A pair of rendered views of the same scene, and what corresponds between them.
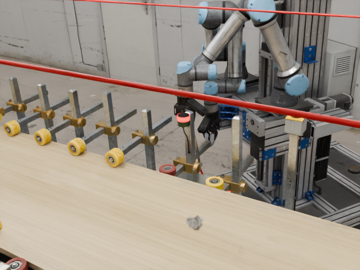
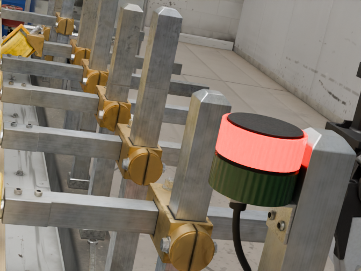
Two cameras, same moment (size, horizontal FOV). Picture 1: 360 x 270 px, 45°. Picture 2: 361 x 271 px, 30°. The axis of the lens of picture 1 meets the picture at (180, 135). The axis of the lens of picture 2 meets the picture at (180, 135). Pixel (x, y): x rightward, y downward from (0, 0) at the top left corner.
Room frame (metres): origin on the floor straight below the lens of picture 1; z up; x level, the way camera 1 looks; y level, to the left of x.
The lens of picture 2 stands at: (1.44, -0.26, 1.25)
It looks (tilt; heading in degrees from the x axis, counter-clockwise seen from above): 15 degrees down; 39
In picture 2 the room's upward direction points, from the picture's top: 12 degrees clockwise
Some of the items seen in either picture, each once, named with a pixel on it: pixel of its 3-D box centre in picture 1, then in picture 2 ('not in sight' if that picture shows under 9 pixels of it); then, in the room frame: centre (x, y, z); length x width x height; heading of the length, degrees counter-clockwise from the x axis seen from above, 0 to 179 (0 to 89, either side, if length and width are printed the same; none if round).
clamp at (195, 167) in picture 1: (186, 165); not in sight; (1.87, -0.03, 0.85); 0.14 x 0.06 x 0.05; 57
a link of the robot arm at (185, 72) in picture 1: (185, 73); not in sight; (1.99, -0.04, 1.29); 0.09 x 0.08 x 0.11; 94
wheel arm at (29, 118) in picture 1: (44, 111); (100, 75); (2.44, 0.82, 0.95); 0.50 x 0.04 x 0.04; 147
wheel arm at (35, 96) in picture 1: (25, 100); (113, 58); (2.63, 0.99, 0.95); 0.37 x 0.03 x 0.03; 147
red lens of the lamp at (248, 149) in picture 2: (183, 117); (261, 141); (1.82, -0.02, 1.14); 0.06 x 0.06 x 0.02
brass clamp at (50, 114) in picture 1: (44, 113); (94, 77); (2.42, 0.81, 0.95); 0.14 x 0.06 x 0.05; 57
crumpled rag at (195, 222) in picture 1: (194, 220); not in sight; (1.34, -0.04, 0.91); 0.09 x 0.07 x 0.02; 176
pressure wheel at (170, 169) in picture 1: (167, 177); not in sight; (1.76, 0.07, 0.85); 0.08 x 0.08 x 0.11
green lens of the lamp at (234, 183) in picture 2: (184, 122); (253, 175); (1.82, -0.02, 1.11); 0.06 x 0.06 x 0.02
